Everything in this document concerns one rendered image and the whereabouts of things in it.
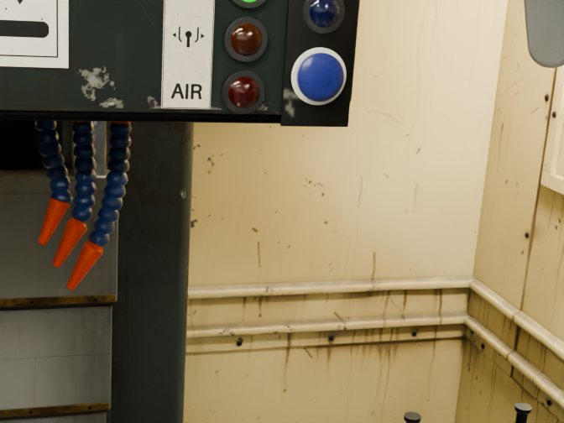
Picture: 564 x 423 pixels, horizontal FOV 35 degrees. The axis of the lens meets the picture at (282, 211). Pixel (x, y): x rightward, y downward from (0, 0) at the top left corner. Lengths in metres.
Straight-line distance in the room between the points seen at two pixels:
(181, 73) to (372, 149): 1.20
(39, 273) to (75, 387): 0.18
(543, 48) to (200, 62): 0.21
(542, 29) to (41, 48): 0.28
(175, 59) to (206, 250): 1.16
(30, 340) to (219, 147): 0.55
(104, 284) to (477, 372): 0.93
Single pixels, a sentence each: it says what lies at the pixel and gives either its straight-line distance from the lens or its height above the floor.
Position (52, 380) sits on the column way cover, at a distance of 1.31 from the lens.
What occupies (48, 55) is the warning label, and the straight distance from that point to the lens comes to 0.54.
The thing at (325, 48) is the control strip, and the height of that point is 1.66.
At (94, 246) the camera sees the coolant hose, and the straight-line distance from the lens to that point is 0.73.
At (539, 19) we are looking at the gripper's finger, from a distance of 0.45.
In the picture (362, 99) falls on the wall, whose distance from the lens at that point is 1.70.
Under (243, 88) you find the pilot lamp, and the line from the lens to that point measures 0.55.
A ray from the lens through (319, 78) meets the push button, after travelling 0.56.
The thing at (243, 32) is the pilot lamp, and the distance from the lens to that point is 0.55.
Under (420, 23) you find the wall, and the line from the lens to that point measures 1.72.
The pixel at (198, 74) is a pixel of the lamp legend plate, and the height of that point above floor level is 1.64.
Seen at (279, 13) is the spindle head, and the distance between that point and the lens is 0.56.
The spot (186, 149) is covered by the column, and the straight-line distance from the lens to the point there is 1.26.
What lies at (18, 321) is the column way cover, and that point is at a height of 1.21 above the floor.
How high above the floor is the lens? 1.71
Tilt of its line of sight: 16 degrees down
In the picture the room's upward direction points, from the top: 4 degrees clockwise
